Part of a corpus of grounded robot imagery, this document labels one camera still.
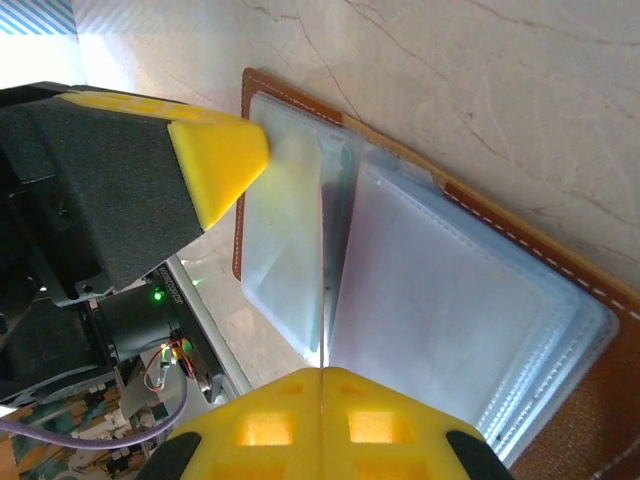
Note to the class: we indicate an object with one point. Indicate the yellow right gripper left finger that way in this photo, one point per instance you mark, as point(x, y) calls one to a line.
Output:
point(260, 430)

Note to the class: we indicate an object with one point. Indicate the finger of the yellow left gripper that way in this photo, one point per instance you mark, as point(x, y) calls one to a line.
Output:
point(125, 190)

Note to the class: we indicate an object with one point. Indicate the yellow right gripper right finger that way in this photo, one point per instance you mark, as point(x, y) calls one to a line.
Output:
point(380, 430)

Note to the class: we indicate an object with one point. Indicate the aluminium frame cross rail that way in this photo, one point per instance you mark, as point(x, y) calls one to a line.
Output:
point(220, 350)

